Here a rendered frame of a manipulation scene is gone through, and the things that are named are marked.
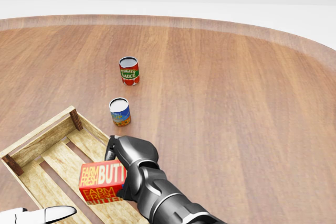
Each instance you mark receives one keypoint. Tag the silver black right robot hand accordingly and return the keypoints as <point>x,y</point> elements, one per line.
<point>136,151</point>

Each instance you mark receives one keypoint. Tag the red butter box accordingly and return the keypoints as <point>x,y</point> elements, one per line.
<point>101,179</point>

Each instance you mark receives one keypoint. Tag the wooden slat tray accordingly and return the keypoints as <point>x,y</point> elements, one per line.
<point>60,161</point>

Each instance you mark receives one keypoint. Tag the blue soup tin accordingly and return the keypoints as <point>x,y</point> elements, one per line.
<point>120,113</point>

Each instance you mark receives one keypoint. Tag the tomato sauce tin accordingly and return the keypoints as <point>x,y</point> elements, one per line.
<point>129,73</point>

